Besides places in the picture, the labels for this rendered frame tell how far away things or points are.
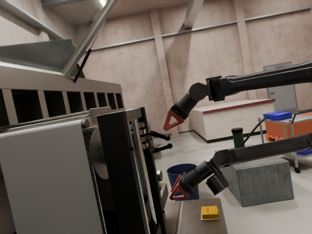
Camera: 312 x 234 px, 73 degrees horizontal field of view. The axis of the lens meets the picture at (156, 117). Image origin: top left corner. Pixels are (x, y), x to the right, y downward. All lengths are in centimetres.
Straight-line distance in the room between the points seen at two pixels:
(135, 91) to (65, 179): 848
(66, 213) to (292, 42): 1048
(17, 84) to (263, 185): 272
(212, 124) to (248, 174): 369
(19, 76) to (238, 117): 612
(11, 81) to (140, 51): 845
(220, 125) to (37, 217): 605
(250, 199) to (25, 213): 264
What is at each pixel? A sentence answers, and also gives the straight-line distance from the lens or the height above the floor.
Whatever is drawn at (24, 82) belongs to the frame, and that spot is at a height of 160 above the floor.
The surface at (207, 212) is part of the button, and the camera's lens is 105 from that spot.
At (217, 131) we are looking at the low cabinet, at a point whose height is 33.
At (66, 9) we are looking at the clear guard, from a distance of 94.
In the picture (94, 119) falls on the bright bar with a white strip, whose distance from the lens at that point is 50.
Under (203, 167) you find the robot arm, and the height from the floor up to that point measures 117.
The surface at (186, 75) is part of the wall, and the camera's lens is 902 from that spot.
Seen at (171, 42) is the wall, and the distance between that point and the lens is 924.
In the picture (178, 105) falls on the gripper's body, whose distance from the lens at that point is 76.
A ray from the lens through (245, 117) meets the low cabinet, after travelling 666.
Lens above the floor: 144
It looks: 4 degrees down
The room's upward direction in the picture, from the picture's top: 10 degrees counter-clockwise
